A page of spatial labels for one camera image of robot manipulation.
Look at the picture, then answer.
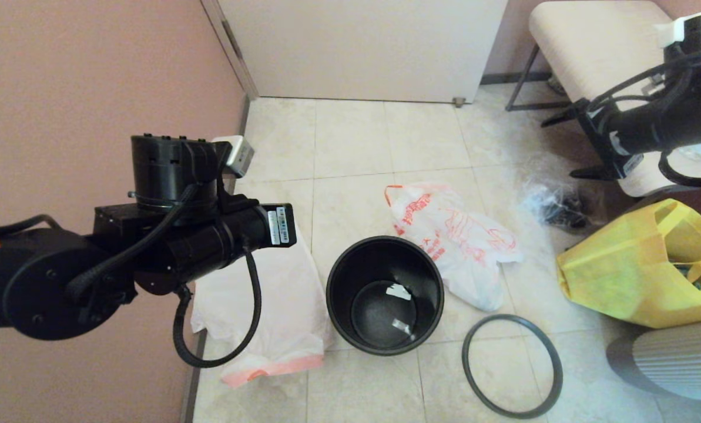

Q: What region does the white door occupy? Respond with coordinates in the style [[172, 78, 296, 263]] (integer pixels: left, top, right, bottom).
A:
[[218, 0, 508, 105]]

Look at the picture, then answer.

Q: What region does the grey ribbed robot base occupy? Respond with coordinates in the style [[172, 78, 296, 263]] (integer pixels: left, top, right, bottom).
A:
[[606, 320, 701, 403]]

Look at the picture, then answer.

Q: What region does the clear bag with dark contents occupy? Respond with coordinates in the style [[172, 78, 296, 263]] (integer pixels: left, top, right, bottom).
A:
[[518, 173, 605, 231]]

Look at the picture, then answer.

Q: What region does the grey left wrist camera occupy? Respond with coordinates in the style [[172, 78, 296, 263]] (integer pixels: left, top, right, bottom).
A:
[[212, 135, 255, 179]]

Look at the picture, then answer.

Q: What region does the yellow fabric tote bag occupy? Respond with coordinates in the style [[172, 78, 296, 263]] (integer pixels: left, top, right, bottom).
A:
[[556, 199, 701, 330]]

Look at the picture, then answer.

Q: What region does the grey bin rim ring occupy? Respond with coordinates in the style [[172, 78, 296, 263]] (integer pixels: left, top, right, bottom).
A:
[[462, 314, 564, 419]]

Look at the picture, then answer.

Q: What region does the beige door frame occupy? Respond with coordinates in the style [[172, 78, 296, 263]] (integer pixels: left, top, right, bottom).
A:
[[201, 0, 260, 102]]

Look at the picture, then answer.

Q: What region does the white red-printed plastic bag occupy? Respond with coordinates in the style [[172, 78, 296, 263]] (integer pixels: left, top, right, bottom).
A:
[[384, 182, 524, 312]]

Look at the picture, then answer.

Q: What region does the beige wooden table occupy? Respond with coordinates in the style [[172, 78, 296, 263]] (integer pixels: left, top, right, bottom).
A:
[[505, 0, 701, 197]]

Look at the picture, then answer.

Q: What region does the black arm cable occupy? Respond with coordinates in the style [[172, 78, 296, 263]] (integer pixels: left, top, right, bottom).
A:
[[62, 182, 264, 370], [588, 44, 701, 190]]

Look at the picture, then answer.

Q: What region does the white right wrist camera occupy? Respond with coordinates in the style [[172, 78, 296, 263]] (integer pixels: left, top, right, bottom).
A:
[[656, 13, 695, 48]]

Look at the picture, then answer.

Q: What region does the black round trash bin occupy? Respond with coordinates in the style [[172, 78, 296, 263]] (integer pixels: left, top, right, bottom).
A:
[[326, 236, 445, 356]]

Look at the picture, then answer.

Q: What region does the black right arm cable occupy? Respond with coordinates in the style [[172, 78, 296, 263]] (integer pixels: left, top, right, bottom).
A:
[[588, 44, 701, 190]]

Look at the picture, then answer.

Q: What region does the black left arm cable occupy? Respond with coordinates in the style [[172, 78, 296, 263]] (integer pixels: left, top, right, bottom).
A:
[[62, 182, 264, 370]]

